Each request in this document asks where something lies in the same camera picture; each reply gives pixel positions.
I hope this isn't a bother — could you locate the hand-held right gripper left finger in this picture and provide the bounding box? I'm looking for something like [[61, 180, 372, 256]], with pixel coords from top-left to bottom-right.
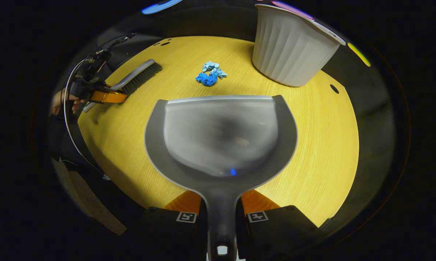
[[131, 190, 207, 261]]

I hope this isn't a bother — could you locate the yellow wooden desktop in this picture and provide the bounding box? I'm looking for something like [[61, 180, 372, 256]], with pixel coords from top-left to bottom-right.
[[78, 36, 360, 228]]

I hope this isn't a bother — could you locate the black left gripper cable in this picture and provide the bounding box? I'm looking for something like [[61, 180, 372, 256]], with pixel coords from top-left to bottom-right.
[[63, 33, 137, 173]]

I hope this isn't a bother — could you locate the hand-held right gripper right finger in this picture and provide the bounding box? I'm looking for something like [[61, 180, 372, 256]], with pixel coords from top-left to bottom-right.
[[236, 189, 327, 261]]

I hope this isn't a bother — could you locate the grey dustpan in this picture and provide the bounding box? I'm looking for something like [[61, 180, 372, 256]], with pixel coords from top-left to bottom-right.
[[144, 95, 298, 261]]

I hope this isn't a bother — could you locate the white ribbed garbage bin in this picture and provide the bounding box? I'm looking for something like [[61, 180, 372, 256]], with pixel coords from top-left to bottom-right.
[[252, 4, 346, 87]]

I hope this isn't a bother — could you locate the small grey broom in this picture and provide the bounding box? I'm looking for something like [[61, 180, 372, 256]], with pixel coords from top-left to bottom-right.
[[83, 59, 163, 113]]

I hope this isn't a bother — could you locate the dark blue paper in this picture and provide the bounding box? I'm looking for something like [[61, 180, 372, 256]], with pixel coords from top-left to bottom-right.
[[195, 72, 218, 87]]

